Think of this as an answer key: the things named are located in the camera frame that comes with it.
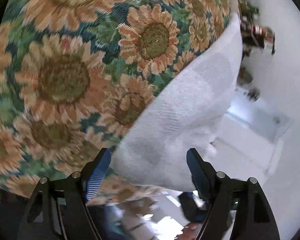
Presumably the grey knit sweater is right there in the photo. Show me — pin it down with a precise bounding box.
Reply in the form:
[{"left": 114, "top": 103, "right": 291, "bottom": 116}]
[{"left": 111, "top": 15, "right": 242, "bottom": 192}]

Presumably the standing fan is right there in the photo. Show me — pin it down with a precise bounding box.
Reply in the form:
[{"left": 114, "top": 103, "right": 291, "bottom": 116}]
[{"left": 236, "top": 87, "right": 261, "bottom": 102}]

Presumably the sunflower pattern bed cover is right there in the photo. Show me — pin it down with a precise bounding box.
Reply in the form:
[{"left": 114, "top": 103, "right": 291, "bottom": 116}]
[{"left": 0, "top": 0, "right": 231, "bottom": 198}]

